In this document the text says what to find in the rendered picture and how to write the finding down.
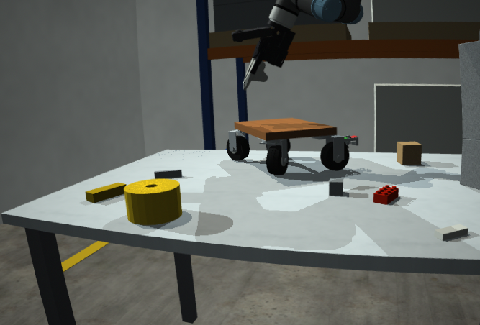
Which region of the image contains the yellow cylinder with center hole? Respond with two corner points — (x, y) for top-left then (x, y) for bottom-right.
(124, 179), (182, 225)

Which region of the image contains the brown cardboard box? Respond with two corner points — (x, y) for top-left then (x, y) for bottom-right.
(397, 142), (422, 165)

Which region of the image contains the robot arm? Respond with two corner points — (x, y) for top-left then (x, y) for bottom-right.
(232, 0), (363, 42)

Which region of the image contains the yellow rectangular bar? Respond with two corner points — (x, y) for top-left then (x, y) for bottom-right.
(86, 183), (127, 203)

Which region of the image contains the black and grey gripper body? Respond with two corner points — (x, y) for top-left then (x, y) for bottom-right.
(254, 20), (296, 68)

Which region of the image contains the red toy brick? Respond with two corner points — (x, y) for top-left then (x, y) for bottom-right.
(373, 185), (399, 205)

